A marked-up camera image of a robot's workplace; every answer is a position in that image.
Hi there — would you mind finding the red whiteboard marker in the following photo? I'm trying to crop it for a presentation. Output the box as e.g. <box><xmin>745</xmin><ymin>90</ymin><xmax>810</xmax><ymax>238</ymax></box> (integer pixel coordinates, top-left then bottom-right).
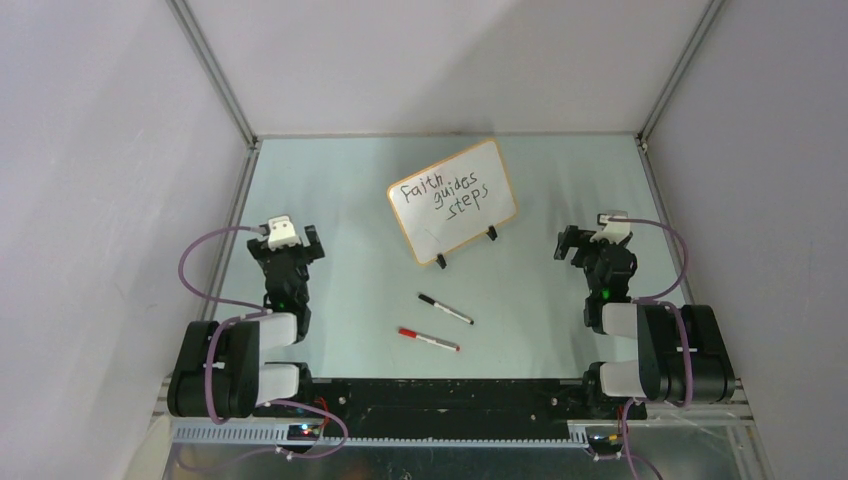
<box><xmin>398</xmin><ymin>328</ymin><xmax>460</xmax><ymax>352</ymax></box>

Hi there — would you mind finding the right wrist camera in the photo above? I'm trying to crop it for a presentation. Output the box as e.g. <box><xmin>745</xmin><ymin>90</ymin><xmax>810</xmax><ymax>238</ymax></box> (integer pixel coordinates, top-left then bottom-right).
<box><xmin>590</xmin><ymin>210</ymin><xmax>632</xmax><ymax>244</ymax></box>

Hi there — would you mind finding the white whiteboard yellow frame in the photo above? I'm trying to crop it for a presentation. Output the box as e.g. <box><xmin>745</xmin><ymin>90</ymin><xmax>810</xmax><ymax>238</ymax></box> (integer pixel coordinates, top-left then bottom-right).
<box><xmin>386</xmin><ymin>138</ymin><xmax>518</xmax><ymax>266</ymax></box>

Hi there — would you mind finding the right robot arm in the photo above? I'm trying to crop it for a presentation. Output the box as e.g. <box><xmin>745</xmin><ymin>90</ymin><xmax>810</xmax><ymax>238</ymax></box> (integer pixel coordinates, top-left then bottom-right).
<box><xmin>554</xmin><ymin>225</ymin><xmax>736</xmax><ymax>418</ymax></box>

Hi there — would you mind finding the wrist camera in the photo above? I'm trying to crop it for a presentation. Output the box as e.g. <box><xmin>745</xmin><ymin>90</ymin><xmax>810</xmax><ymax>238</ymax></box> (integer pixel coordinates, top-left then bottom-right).
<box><xmin>262</xmin><ymin>215</ymin><xmax>301</xmax><ymax>251</ymax></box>
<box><xmin>590</xmin><ymin>210</ymin><xmax>632</xmax><ymax>244</ymax></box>

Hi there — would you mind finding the black whiteboard marker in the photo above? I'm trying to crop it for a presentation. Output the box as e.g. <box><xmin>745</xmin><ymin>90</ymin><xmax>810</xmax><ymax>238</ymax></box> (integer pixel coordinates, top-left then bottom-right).
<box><xmin>417</xmin><ymin>293</ymin><xmax>475</xmax><ymax>325</ymax></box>

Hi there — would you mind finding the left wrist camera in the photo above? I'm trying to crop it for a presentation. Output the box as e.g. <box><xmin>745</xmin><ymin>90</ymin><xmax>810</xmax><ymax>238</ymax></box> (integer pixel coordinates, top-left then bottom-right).
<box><xmin>262</xmin><ymin>215</ymin><xmax>301</xmax><ymax>251</ymax></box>

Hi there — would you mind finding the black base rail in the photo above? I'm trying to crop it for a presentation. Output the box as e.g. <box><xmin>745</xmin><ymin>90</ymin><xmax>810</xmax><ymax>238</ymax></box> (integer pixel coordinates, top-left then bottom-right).
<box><xmin>254</xmin><ymin>378</ymin><xmax>647</xmax><ymax>442</ymax></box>

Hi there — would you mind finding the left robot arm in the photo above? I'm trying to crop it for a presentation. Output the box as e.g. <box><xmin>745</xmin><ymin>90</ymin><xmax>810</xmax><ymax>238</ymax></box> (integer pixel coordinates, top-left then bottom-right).
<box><xmin>167</xmin><ymin>216</ymin><xmax>325</xmax><ymax>424</ymax></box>

